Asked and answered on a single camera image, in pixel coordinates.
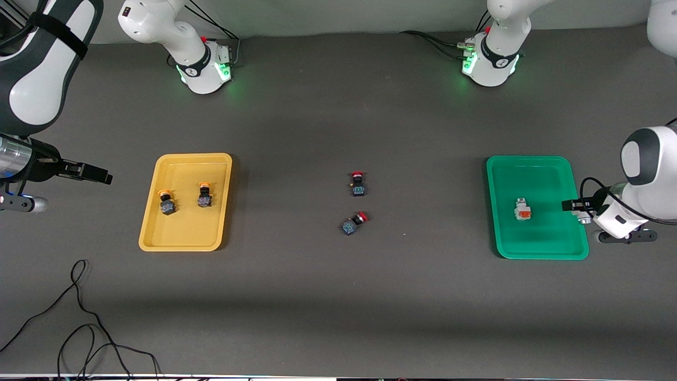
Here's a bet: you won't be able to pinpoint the black arm wrist cable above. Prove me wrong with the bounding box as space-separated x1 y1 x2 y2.
0 23 35 51
580 117 677 227

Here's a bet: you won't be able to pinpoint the black right arm base cables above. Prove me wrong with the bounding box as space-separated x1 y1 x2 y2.
185 0 243 68

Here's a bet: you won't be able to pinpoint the black left arm wrist cable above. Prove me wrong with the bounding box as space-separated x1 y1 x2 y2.
580 117 677 227

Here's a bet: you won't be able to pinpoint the yellow plastic tray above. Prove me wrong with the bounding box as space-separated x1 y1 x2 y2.
139 153 233 252

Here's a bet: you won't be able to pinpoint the loose black cable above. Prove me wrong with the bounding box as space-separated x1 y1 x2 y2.
0 259 161 380

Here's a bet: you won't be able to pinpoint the black left arm base cables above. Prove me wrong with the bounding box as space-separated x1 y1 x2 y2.
399 11 495 60

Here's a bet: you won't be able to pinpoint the black arm base cables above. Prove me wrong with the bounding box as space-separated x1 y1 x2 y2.
185 0 243 68
399 11 495 60

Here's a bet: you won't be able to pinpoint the green plastic tray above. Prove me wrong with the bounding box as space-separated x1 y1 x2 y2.
486 155 590 260

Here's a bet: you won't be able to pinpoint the black right arm wrist cable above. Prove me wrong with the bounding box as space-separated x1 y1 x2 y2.
0 23 35 51

